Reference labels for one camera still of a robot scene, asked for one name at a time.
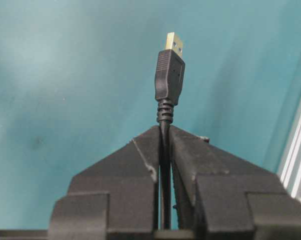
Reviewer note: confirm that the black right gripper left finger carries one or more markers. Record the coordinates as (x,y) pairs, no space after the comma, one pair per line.
(114,199)

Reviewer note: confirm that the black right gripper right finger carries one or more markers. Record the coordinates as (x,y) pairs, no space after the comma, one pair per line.
(223,197)

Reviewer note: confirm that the silver aluminium extrusion frame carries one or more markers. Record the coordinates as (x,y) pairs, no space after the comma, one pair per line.
(289,170)

